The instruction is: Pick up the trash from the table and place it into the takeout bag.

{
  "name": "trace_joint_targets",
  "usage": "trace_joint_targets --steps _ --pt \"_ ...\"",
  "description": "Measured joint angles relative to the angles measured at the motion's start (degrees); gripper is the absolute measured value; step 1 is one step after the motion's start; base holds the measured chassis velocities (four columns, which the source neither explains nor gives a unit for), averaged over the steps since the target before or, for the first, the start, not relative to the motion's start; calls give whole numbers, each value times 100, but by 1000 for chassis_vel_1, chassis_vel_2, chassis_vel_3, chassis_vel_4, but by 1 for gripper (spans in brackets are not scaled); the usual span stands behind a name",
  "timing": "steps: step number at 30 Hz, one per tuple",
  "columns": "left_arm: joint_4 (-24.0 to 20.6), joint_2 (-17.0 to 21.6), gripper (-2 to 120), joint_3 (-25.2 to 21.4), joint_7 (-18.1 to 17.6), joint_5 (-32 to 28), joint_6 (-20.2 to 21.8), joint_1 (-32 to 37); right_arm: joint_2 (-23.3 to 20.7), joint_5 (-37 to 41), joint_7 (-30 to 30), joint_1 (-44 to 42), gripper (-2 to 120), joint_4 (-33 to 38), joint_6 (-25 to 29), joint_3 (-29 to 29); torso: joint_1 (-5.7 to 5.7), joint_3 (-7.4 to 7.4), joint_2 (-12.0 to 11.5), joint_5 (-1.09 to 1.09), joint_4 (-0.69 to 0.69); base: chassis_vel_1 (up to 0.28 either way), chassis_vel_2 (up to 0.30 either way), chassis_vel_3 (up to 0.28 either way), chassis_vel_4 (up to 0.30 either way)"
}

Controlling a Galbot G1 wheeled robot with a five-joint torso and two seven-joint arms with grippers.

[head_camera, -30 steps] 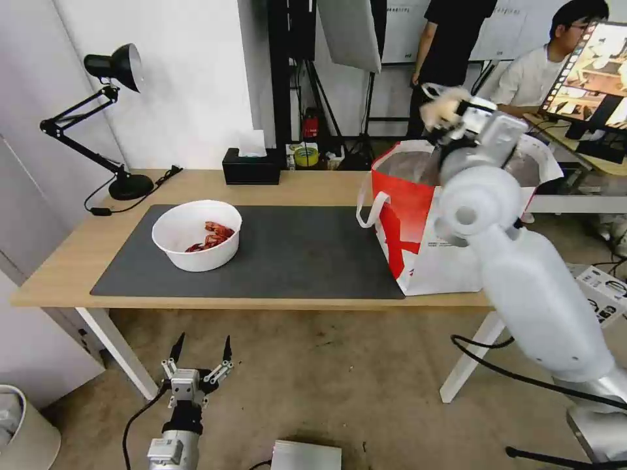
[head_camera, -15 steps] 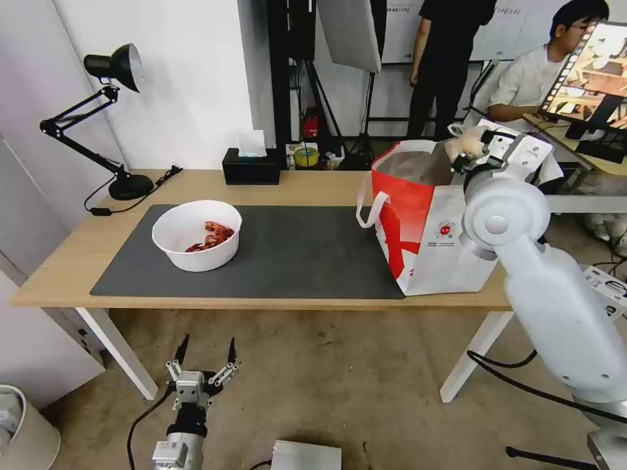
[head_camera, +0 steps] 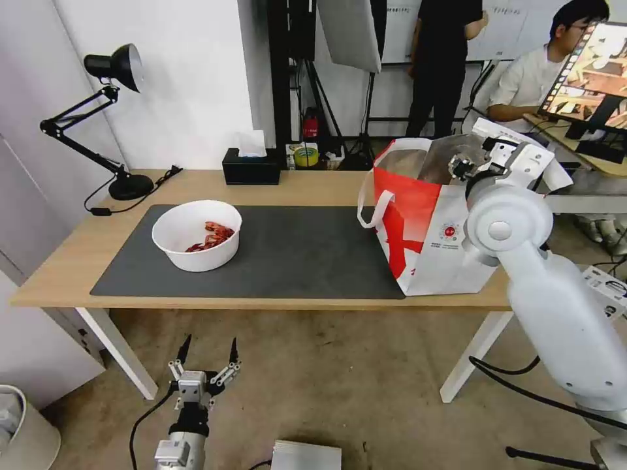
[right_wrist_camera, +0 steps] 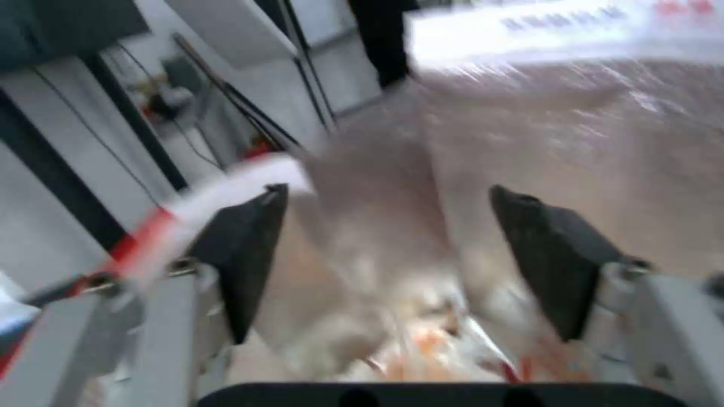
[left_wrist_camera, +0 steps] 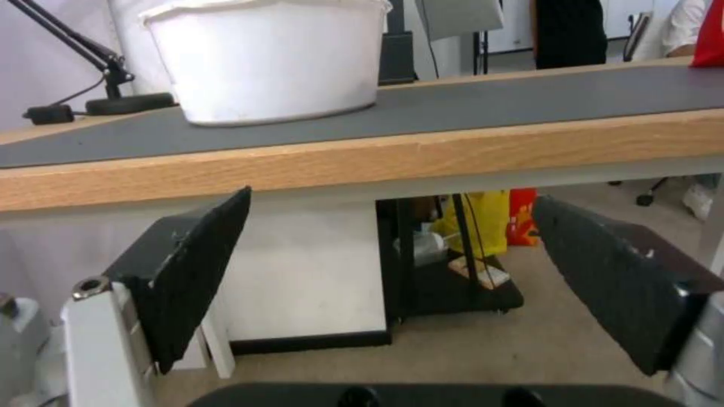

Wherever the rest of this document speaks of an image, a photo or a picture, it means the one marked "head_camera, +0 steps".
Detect dark grey desk mat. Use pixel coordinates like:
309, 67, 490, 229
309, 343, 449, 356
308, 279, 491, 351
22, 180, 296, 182
89, 204, 408, 300

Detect white round bin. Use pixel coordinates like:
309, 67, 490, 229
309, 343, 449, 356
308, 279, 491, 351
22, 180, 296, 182
0, 384, 63, 470

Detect black desk lamp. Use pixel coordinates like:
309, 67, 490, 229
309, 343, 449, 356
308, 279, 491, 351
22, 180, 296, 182
39, 42, 155, 201

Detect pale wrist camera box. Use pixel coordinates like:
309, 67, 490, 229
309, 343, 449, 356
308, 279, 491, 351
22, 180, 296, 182
176, 371, 208, 409

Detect pale wooden desk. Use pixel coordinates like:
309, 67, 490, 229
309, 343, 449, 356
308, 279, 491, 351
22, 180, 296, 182
521, 112, 627, 178

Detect computer monitor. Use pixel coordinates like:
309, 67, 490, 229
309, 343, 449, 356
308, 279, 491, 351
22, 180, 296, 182
536, 19, 627, 130

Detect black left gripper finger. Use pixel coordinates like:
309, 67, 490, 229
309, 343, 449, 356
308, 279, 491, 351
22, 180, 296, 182
167, 334, 192, 388
207, 336, 242, 390

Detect black tripod stand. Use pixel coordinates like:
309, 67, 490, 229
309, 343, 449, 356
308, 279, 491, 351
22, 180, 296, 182
293, 57, 379, 170

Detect red white takeout bag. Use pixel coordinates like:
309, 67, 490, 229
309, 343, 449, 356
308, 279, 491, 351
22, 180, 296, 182
356, 136, 575, 298

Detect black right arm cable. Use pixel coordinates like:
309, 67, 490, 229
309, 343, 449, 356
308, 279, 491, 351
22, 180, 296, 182
468, 354, 627, 423

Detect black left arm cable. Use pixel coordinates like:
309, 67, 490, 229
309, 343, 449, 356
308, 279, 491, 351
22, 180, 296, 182
129, 390, 178, 470

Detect white printed carton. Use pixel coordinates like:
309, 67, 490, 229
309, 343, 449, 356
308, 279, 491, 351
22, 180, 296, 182
579, 264, 627, 322

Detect seated person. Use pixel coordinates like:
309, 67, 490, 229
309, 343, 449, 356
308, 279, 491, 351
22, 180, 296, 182
487, 0, 611, 136

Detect black metal frame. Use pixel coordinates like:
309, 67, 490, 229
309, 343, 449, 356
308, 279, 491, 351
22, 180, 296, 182
266, 0, 317, 148

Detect white wall board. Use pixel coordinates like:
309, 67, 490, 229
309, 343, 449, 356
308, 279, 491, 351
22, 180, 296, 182
381, 0, 558, 64

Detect yellow green tape roll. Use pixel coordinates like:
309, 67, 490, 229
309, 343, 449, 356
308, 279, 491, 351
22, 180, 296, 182
293, 145, 320, 170

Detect red fire extinguisher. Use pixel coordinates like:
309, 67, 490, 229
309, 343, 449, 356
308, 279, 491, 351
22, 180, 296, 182
302, 107, 320, 142

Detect silver metal box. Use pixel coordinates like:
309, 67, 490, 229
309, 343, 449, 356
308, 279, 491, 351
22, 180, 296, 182
270, 439, 343, 470

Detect black monitor stand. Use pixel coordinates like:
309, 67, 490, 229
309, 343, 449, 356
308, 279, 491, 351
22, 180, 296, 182
565, 95, 627, 165

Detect black tissue box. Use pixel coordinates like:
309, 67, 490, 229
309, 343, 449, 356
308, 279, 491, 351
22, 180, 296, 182
221, 147, 281, 187

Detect red crayfish shells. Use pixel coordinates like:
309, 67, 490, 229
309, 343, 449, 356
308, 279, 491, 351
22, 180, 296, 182
184, 221, 236, 254

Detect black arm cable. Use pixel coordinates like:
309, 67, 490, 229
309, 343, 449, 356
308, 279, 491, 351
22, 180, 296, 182
129, 390, 178, 470
468, 354, 627, 423

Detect white tissue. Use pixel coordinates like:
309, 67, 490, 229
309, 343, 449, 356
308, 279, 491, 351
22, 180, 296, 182
234, 131, 268, 159

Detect white paper bowl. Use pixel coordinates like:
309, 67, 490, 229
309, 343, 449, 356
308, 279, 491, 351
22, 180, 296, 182
151, 199, 244, 273

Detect standing person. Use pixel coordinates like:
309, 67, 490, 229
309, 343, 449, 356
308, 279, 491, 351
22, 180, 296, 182
405, 0, 490, 140

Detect black lamp power cable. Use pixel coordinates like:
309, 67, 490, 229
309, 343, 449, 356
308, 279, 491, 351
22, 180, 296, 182
84, 166, 184, 217

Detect wooden table white legs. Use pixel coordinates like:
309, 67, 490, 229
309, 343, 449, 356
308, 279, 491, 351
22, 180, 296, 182
9, 168, 516, 405

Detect white cabinet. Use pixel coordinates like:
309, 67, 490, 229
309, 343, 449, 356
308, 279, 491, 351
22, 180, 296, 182
0, 132, 106, 413

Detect white softbox light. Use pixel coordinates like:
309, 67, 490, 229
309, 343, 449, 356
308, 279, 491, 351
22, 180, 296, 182
317, 0, 383, 75

